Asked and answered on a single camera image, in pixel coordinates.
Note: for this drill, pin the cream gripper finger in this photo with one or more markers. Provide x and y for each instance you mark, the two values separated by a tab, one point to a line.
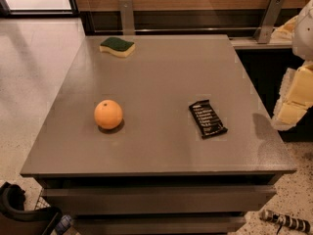
296	97

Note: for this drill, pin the black rxbar chocolate wrapper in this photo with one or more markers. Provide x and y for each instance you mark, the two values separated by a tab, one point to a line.
207	119

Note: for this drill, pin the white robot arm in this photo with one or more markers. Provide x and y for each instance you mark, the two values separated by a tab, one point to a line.
299	30

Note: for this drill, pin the green and yellow sponge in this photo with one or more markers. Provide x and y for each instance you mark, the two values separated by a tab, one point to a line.
117	47

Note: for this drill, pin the grey drawer cabinet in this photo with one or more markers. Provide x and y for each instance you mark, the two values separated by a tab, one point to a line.
154	174

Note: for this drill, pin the orange fruit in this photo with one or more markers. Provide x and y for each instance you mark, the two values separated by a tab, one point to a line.
108	114

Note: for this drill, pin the blue bottle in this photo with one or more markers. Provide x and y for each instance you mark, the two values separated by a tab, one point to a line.
64	225

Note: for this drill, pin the right metal bracket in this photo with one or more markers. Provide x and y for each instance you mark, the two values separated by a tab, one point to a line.
264	31

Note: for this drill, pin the metal bracket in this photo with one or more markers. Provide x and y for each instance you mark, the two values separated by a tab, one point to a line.
264	31
127	16

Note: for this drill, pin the left metal bracket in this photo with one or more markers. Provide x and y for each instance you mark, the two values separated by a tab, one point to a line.
127	16

